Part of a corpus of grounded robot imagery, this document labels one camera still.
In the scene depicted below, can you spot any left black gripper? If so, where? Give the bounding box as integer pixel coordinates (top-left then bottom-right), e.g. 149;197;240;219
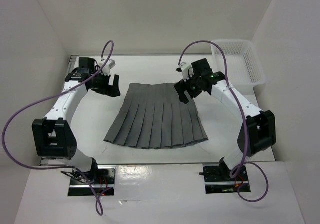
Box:
90;69;121;97

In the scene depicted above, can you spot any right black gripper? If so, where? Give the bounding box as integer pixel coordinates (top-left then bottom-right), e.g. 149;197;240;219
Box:
174;71;202;104

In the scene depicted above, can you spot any grey pleated skirt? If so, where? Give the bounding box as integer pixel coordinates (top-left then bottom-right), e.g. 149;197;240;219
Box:
104;83;209;150

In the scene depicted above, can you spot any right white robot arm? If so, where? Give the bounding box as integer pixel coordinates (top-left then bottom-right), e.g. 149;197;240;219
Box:
174;58;276;181

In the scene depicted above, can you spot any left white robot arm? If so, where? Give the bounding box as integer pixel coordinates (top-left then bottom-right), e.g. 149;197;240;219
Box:
32;57;121;184

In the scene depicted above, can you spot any white perforated plastic basket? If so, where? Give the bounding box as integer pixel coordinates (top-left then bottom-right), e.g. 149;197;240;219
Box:
211;39;266;88

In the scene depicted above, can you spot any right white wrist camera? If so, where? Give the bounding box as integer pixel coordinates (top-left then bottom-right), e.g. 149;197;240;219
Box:
176;62;195;82

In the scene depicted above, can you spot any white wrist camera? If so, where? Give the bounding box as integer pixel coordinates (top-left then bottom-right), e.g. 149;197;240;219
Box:
99;59;116;77
176;62;195;82

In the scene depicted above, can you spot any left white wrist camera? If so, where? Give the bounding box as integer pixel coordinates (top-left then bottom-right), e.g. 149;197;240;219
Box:
99;59;116;77

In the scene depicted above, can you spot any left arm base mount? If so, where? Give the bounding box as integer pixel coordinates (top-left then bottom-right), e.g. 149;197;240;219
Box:
61;165;117;197

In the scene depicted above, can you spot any aluminium table edge rail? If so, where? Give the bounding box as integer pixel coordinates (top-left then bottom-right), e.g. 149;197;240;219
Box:
39;54;79;166

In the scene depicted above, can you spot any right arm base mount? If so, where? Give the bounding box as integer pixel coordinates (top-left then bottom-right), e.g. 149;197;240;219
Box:
199;163;251;195

